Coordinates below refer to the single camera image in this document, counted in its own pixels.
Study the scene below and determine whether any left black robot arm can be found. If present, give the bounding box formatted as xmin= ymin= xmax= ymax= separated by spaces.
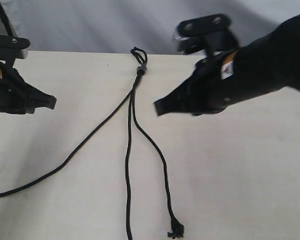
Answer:
xmin=0 ymin=62 xmax=57 ymax=115

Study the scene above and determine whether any grey backdrop cloth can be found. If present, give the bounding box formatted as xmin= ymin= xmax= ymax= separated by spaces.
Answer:
xmin=1 ymin=0 xmax=300 ymax=54

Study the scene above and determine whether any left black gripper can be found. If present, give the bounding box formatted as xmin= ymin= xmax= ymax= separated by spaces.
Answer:
xmin=0 ymin=64 xmax=57 ymax=115

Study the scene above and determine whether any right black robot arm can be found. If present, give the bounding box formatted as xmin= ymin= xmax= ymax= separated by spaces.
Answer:
xmin=154 ymin=13 xmax=300 ymax=116

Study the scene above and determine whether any grey cable clamp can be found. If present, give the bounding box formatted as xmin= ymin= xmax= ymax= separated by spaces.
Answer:
xmin=136 ymin=64 xmax=147 ymax=76

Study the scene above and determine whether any black stand pole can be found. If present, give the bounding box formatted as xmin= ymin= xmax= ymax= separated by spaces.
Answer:
xmin=0 ymin=3 xmax=17 ymax=37

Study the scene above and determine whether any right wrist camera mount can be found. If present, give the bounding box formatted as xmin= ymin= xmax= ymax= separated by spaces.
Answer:
xmin=172 ymin=13 xmax=239 ymax=59

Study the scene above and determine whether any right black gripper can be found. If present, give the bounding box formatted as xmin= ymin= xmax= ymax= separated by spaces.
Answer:
xmin=153 ymin=49 xmax=241 ymax=117

